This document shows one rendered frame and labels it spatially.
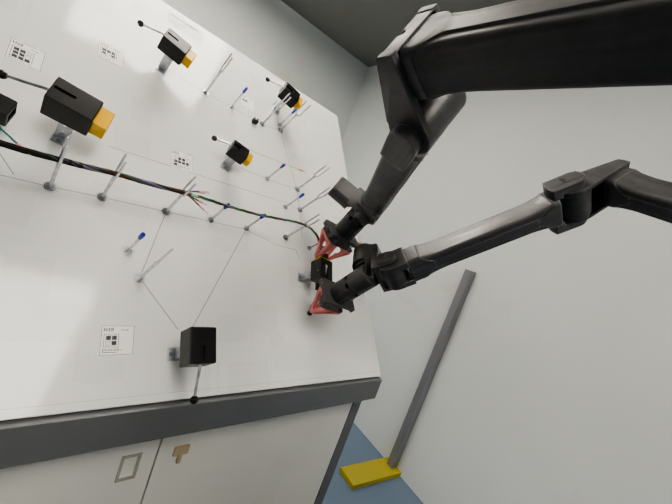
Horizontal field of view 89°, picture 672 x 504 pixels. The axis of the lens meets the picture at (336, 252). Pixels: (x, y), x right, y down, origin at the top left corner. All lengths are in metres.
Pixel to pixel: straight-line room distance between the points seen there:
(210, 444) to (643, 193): 0.96
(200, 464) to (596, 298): 1.57
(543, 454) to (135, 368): 1.64
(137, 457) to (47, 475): 0.13
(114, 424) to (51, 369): 0.13
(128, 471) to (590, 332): 1.65
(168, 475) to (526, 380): 1.50
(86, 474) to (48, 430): 0.16
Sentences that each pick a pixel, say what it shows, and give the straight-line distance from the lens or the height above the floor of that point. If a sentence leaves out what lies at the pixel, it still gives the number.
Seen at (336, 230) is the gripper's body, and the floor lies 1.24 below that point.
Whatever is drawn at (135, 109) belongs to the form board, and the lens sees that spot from 0.93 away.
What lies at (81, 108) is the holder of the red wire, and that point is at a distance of 0.74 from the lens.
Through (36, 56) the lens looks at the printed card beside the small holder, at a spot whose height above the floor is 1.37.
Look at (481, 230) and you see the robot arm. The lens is 0.75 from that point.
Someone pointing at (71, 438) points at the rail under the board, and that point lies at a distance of 0.70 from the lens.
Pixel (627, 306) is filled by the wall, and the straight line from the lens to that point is 1.78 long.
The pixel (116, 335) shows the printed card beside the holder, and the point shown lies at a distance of 0.70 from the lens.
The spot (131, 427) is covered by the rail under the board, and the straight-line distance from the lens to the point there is 0.71.
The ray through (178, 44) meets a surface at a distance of 1.00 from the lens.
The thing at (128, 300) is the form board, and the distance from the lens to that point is 0.72.
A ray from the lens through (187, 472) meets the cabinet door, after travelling 0.90.
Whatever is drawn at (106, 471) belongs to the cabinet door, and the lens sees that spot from 0.82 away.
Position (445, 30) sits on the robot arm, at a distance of 0.36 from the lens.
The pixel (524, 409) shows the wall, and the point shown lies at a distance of 1.90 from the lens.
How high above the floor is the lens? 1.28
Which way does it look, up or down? 6 degrees down
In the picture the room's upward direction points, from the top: 20 degrees clockwise
